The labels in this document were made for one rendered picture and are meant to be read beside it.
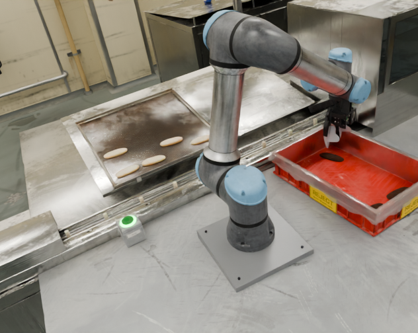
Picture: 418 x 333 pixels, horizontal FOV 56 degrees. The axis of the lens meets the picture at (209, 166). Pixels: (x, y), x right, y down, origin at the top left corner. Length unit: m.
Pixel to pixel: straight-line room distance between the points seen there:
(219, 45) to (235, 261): 0.61
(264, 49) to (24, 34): 4.17
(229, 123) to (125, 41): 3.86
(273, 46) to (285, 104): 0.94
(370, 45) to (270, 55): 0.72
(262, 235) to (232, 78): 0.46
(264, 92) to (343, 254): 0.99
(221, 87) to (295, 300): 0.61
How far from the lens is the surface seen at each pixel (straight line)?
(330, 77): 1.15
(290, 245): 1.23
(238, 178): 1.11
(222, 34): 1.04
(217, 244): 1.25
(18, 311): 1.51
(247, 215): 1.13
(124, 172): 1.58
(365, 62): 1.67
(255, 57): 0.98
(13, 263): 1.38
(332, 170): 1.56
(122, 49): 4.91
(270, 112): 1.83
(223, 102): 1.10
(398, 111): 1.84
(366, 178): 1.53
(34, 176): 1.96
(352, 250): 1.26
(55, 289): 1.35
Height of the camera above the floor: 1.73
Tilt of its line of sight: 34 degrees down
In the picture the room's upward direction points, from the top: 10 degrees counter-clockwise
